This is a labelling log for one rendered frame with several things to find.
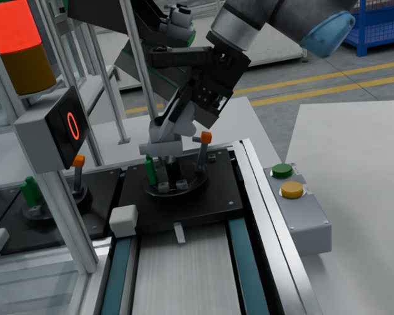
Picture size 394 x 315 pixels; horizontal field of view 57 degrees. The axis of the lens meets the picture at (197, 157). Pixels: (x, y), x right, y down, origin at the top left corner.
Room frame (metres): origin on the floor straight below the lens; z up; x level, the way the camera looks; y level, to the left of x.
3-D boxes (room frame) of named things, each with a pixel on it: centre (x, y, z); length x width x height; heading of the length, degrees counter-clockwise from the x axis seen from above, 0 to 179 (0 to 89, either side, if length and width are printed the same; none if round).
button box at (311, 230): (0.55, -0.16, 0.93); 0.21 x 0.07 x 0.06; 177
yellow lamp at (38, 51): (0.46, 0.18, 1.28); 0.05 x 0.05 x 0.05
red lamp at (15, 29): (0.46, 0.18, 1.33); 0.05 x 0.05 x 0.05
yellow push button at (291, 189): (0.55, -0.16, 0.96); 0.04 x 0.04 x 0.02
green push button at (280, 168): (0.62, -0.16, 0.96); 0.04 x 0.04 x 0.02
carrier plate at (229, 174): (0.64, 0.05, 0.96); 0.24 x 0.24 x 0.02; 87
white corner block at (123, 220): (0.55, 0.15, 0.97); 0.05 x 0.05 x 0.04; 87
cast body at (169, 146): (0.65, 0.06, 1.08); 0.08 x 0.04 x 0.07; 88
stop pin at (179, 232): (0.52, 0.06, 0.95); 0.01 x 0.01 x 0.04; 87
